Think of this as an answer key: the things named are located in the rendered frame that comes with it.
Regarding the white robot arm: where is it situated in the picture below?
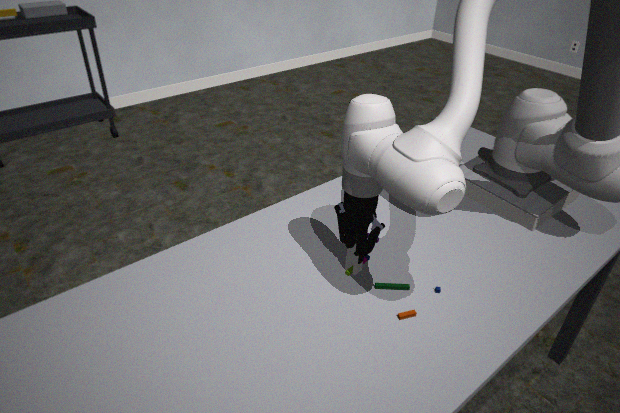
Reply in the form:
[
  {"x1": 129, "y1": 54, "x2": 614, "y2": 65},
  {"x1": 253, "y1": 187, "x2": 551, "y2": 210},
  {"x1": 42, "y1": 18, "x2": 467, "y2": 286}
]
[{"x1": 341, "y1": 0, "x2": 620, "y2": 215}]

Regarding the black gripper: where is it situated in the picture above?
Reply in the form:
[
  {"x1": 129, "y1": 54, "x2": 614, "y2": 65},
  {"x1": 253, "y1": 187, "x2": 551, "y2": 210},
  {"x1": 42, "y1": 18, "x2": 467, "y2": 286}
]
[{"x1": 334, "y1": 191, "x2": 385, "y2": 275}]

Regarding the orange rod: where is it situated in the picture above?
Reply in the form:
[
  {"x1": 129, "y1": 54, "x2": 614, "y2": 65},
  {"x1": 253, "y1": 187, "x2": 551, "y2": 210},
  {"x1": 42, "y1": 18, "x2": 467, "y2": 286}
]
[{"x1": 397, "y1": 310, "x2": 416, "y2": 320}]

